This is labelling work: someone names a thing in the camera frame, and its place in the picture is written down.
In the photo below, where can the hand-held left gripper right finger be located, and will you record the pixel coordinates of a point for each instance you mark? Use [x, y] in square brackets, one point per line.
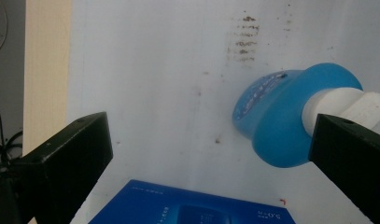
[352, 155]

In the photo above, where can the blue box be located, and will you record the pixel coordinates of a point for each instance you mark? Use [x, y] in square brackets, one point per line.
[190, 205]

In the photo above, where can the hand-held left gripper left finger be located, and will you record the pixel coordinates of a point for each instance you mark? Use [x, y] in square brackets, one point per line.
[60, 161]

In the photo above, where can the blue bottle with white cap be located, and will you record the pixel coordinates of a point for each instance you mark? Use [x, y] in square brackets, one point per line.
[281, 118]

